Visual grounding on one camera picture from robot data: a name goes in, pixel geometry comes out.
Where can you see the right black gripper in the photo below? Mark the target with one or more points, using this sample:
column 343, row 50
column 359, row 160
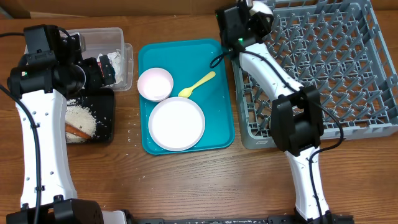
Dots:
column 257, row 20

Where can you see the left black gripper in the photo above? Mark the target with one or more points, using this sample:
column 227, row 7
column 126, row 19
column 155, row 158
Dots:
column 96, row 79

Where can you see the red snack wrapper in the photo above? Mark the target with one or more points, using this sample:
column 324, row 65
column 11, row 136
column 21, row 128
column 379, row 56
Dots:
column 100, row 66

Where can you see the white bowl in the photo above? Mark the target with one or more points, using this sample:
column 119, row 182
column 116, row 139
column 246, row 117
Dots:
column 258, row 6

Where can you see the white tissue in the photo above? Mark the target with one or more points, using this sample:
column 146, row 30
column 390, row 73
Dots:
column 117, row 67

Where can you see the orange carrot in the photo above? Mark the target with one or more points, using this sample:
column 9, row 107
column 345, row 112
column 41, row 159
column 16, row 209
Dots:
column 72, row 130

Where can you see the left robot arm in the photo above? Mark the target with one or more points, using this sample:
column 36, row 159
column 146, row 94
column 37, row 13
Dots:
column 49, row 195

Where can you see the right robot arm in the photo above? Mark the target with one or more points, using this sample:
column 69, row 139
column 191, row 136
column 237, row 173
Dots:
column 296, row 123

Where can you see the black waste tray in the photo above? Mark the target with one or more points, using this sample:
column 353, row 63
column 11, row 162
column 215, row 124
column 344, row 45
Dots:
column 102, row 102

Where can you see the grey dishwasher rack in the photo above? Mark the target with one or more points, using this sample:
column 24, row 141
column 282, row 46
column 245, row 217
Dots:
column 338, row 47

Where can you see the clear plastic bin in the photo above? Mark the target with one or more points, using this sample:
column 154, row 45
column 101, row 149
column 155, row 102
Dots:
column 102, row 40

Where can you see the pile of white rice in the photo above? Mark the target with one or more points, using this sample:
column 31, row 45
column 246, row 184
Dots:
column 82, row 118

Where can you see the pink bowl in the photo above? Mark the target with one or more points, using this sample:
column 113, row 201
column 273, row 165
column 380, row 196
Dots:
column 155, row 84

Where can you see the yellow plastic spoon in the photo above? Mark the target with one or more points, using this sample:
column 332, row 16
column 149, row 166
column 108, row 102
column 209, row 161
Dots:
column 186, row 92

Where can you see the white round plate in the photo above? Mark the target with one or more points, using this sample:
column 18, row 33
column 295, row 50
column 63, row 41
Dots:
column 176, row 124

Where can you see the teal plastic tray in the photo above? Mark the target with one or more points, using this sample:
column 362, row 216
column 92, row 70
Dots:
column 187, row 62

